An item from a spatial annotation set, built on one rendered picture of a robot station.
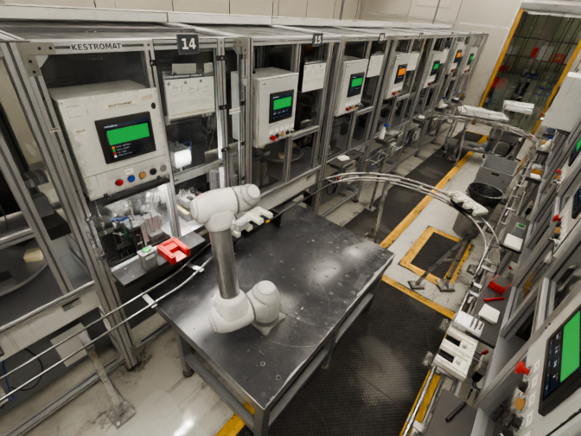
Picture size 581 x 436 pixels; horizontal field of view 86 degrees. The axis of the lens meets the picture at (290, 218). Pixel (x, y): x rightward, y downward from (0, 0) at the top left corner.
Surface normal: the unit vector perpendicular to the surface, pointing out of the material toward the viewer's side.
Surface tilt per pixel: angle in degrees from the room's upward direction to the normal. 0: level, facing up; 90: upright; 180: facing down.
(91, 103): 90
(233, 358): 0
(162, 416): 0
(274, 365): 0
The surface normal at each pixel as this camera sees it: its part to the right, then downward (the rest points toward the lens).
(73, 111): 0.77, 0.41
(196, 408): 0.08, -0.82
